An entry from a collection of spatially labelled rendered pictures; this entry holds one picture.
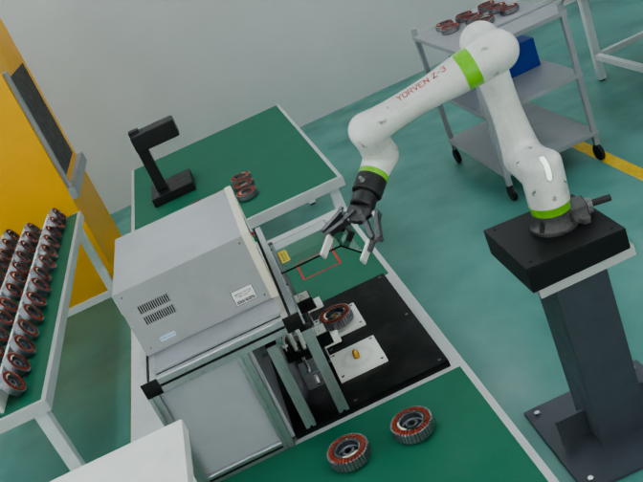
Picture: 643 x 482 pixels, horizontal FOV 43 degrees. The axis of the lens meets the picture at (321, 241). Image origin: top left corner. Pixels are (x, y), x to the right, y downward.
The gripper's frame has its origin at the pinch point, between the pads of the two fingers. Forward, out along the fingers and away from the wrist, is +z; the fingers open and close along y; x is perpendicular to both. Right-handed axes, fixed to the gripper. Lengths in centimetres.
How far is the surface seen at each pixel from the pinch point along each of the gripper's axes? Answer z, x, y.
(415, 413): 38, 8, 32
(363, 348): 18.9, 23.9, 1.9
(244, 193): -70, 102, -139
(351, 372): 28.2, 18.3, 4.2
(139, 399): 52, 25, -75
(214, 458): 64, -2, -15
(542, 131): -191, 219, -45
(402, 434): 44, 4, 33
